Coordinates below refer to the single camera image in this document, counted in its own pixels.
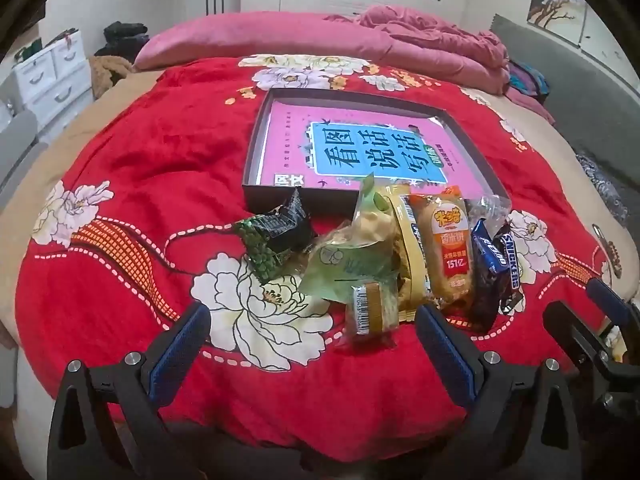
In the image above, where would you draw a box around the dark clothes pile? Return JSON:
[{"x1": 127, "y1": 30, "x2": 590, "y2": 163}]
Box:
[{"x1": 95, "y1": 21, "x2": 151, "y2": 58}]

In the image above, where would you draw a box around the grey patterned cloth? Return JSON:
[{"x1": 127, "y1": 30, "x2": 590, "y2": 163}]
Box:
[{"x1": 575, "y1": 150, "x2": 631, "y2": 226}]

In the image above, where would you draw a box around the brown fuzzy blanket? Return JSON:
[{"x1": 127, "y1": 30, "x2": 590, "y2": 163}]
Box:
[{"x1": 90, "y1": 55, "x2": 136, "y2": 101}]

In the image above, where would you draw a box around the clear plastic snack bag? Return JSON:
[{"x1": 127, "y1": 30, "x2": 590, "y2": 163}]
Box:
[{"x1": 467, "y1": 192, "x2": 511, "y2": 233}]

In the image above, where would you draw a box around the white drawer cabinet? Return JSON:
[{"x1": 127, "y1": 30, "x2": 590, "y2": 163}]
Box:
[{"x1": 11, "y1": 30, "x2": 96, "y2": 128}]

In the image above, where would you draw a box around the red floral blanket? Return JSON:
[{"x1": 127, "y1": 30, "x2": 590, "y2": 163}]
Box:
[{"x1": 15, "y1": 55, "x2": 613, "y2": 461}]

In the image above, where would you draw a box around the grey shallow cardboard box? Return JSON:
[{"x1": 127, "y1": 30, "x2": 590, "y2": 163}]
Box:
[{"x1": 242, "y1": 87, "x2": 511, "y2": 211}]

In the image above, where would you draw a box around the orange rice cracker packet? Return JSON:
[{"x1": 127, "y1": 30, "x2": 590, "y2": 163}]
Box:
[{"x1": 412, "y1": 185, "x2": 476, "y2": 311}]

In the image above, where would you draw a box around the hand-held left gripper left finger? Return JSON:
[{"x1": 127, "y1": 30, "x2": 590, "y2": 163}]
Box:
[{"x1": 46, "y1": 301, "x2": 213, "y2": 480}]

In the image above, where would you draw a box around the light green snack packet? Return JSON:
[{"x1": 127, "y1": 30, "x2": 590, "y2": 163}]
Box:
[{"x1": 299, "y1": 174, "x2": 401, "y2": 306}]

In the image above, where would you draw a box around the pink and blue book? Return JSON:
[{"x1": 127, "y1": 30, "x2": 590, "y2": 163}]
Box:
[{"x1": 257, "y1": 100, "x2": 496, "y2": 193}]

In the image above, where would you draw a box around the small yellow cake packet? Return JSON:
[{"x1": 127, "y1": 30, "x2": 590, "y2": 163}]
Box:
[{"x1": 340, "y1": 280, "x2": 401, "y2": 348}]

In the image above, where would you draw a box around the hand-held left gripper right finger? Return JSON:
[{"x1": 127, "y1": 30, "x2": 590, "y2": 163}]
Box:
[{"x1": 414, "y1": 304, "x2": 583, "y2": 480}]

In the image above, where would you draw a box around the grey padded headboard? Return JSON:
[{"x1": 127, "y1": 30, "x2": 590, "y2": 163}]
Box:
[{"x1": 492, "y1": 14, "x2": 640, "y2": 231}]

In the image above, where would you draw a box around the yellow snack packet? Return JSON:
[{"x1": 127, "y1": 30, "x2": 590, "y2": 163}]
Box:
[{"x1": 380, "y1": 185, "x2": 433, "y2": 311}]

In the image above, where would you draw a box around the dark green pea snack packet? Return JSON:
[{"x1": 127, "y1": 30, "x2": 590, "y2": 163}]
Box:
[{"x1": 235, "y1": 187, "x2": 316, "y2": 283}]

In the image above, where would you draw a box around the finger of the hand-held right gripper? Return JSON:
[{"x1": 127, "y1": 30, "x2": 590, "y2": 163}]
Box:
[
  {"x1": 586, "y1": 277, "x2": 640, "y2": 346},
  {"x1": 542, "y1": 300, "x2": 640, "y2": 411}
]

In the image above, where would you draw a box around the pink crumpled quilt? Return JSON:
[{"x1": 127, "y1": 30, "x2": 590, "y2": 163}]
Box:
[{"x1": 325, "y1": 4, "x2": 556, "y2": 126}]

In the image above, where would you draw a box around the pink quilt and pillow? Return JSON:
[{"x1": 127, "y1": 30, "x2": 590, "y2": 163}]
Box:
[{"x1": 134, "y1": 10, "x2": 381, "y2": 71}]

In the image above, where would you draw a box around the tree painted wall panel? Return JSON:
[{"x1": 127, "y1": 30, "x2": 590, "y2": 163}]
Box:
[{"x1": 527, "y1": 0, "x2": 640, "y2": 91}]

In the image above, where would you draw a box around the colourful striped cloth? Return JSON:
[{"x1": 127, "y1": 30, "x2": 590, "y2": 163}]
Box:
[{"x1": 507, "y1": 60, "x2": 551, "y2": 98}]

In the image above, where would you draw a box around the blue cookie packet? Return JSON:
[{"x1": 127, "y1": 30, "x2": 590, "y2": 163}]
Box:
[{"x1": 470, "y1": 217, "x2": 508, "y2": 333}]

